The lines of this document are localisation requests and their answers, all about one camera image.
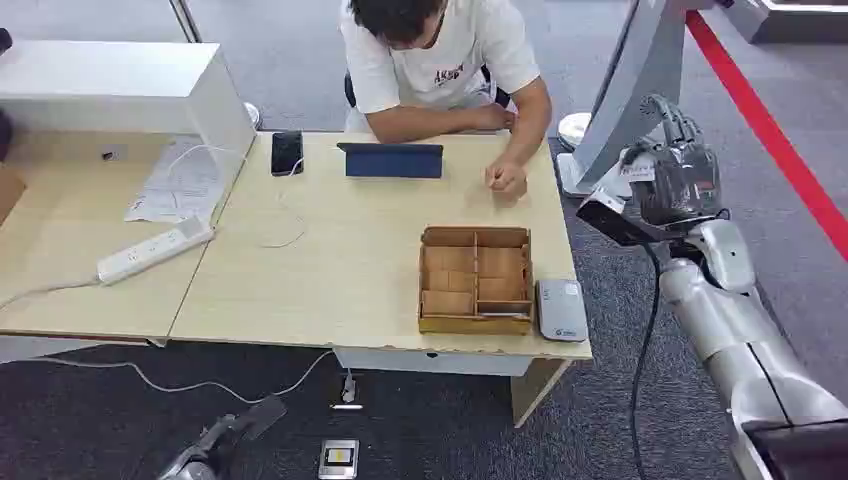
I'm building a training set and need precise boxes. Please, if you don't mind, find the grey white equipment stand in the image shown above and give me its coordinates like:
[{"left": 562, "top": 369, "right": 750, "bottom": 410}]
[{"left": 555, "top": 0, "right": 715, "bottom": 199}]

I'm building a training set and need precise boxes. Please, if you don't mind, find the white plug in floor outlet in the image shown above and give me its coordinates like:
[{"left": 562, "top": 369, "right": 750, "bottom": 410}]
[{"left": 329, "top": 372, "right": 364, "bottom": 412}]

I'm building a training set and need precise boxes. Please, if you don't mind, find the grey card reader device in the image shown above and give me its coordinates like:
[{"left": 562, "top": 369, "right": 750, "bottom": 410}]
[{"left": 535, "top": 278, "right": 590, "bottom": 344}]

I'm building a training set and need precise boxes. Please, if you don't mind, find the white floor cable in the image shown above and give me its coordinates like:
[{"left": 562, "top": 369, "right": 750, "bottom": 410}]
[{"left": 36, "top": 350, "right": 335, "bottom": 406}]

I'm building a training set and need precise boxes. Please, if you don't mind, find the person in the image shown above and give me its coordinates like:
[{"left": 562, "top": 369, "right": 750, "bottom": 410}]
[{"left": 339, "top": 0, "right": 554, "bottom": 201}]

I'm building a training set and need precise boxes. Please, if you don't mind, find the brown cardboard piece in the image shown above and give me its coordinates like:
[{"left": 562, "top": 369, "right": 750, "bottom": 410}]
[{"left": 0, "top": 165, "right": 28, "bottom": 228}]

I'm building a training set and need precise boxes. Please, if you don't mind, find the white desk partition box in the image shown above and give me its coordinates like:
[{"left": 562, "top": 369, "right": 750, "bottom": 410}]
[{"left": 0, "top": 39, "right": 258, "bottom": 223}]

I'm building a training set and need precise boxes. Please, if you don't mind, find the person's right hand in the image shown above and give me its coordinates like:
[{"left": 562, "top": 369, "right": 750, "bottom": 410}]
[{"left": 471, "top": 103, "right": 517, "bottom": 132}]

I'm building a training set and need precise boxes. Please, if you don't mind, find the thin white charging cable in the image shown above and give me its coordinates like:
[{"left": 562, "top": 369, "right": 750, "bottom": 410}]
[{"left": 254, "top": 156, "right": 309, "bottom": 250}]

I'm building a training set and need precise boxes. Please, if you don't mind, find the person's left hand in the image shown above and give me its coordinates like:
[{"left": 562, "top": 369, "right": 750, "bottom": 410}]
[{"left": 483, "top": 158, "right": 529, "bottom": 201}]

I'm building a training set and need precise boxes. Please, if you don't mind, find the white desk drawer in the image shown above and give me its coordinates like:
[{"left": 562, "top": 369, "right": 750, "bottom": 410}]
[{"left": 333, "top": 347, "right": 533, "bottom": 379}]

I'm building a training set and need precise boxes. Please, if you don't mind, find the white paper sheet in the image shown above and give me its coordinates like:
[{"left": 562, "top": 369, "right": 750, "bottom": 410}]
[{"left": 123, "top": 135, "right": 230, "bottom": 225}]

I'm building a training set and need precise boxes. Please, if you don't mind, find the person's hand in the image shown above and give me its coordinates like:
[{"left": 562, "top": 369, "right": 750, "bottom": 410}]
[
  {"left": 471, "top": 103, "right": 517, "bottom": 132},
  {"left": 483, "top": 158, "right": 529, "bottom": 201}
]

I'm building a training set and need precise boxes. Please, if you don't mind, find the dark robot torso panel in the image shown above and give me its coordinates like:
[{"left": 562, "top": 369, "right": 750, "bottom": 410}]
[{"left": 741, "top": 418, "right": 848, "bottom": 480}]

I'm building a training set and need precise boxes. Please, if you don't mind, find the steel floor socket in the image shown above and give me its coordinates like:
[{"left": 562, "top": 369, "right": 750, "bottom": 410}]
[{"left": 317, "top": 438, "right": 361, "bottom": 480}]

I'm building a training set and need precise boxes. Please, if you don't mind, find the blue tablet case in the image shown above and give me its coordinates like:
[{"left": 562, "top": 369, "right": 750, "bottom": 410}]
[{"left": 336, "top": 141, "right": 444, "bottom": 180}]

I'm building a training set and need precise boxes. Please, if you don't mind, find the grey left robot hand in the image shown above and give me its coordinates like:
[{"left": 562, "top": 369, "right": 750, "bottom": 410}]
[{"left": 193, "top": 395, "right": 288, "bottom": 465}]

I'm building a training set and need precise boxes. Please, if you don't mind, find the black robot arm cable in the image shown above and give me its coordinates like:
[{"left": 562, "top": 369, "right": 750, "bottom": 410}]
[{"left": 627, "top": 243, "right": 664, "bottom": 480}]

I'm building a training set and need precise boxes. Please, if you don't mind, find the white power strip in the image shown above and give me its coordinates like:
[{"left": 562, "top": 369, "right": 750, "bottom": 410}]
[{"left": 96, "top": 216, "right": 216, "bottom": 287}]

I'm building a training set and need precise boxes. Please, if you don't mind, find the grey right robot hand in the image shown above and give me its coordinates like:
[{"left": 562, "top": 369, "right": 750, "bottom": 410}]
[{"left": 633, "top": 94, "right": 725, "bottom": 228}]

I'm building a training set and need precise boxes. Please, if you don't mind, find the white power strip cord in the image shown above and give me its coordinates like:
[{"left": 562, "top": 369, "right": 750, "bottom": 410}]
[{"left": 0, "top": 276, "right": 102, "bottom": 311}]

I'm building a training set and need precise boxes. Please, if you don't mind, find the pale wooden side desk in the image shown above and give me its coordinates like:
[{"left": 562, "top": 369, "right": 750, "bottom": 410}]
[{"left": 0, "top": 129, "right": 215, "bottom": 349}]

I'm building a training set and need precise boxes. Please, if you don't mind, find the round white stand base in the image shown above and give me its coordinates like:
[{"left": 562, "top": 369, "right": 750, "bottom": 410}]
[{"left": 557, "top": 111, "right": 593, "bottom": 151}]

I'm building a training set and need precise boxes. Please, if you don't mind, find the black smartphone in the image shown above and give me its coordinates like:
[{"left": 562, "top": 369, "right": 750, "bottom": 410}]
[{"left": 270, "top": 130, "right": 305, "bottom": 178}]

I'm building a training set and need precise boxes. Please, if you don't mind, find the wooden box with compartments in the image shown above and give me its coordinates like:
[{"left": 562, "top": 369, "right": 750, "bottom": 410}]
[{"left": 417, "top": 225, "right": 535, "bottom": 337}]

